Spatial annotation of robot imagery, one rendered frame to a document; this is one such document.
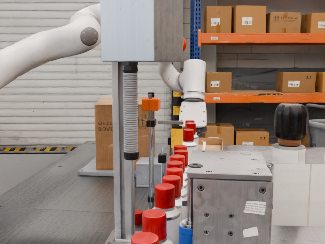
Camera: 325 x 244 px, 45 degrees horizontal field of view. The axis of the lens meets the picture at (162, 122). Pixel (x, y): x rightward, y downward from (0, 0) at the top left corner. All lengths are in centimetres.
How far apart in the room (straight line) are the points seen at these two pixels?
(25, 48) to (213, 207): 95
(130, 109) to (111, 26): 19
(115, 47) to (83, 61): 451
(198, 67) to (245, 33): 333
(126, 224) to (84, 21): 63
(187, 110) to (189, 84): 9
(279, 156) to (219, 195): 57
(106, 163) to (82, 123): 389
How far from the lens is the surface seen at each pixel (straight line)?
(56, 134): 557
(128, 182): 99
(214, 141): 217
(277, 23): 494
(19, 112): 566
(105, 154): 160
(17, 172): 176
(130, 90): 83
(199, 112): 146
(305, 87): 506
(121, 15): 87
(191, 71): 149
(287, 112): 105
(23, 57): 134
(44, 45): 133
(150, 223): 53
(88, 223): 117
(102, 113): 157
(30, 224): 120
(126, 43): 85
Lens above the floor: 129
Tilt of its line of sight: 9 degrees down
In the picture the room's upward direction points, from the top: straight up
